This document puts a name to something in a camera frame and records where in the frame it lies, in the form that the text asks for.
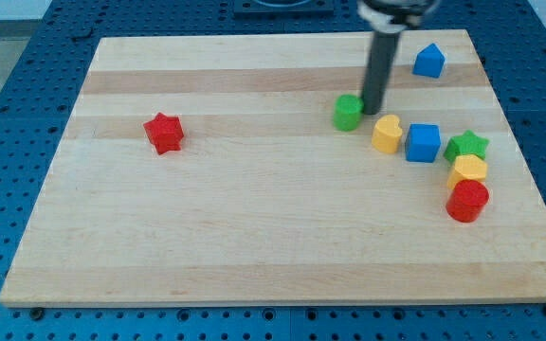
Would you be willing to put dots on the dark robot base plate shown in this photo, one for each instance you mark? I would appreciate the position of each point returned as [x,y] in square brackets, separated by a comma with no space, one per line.
[251,8]

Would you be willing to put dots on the green star block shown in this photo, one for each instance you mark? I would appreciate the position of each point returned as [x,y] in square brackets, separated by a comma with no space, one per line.
[466,143]

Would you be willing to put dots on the green cylinder block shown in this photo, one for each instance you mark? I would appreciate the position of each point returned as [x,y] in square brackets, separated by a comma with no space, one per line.
[348,112]

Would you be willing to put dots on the yellow heart block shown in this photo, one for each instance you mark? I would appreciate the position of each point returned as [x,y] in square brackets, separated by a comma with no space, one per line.
[387,134]

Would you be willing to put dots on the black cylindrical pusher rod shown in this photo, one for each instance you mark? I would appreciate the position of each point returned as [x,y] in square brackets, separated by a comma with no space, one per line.
[378,70]

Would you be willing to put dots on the yellow pentagon block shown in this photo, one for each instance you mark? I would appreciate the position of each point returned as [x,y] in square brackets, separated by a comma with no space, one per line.
[467,167]

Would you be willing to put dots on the blue cube block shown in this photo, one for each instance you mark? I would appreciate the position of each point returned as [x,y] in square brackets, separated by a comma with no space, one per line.
[422,143]

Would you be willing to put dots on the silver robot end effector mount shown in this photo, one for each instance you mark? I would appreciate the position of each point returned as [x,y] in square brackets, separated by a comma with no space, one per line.
[395,16]

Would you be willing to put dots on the blue pentagon block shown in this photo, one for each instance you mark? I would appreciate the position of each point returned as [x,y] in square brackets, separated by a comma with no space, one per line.
[429,62]

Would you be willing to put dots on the red star block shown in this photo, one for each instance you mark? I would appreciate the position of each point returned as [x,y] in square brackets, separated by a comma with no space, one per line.
[165,133]

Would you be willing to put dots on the wooden board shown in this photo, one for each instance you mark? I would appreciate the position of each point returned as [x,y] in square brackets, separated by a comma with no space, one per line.
[267,203]

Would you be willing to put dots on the red cylinder block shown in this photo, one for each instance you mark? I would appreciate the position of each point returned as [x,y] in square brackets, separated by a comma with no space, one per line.
[467,200]

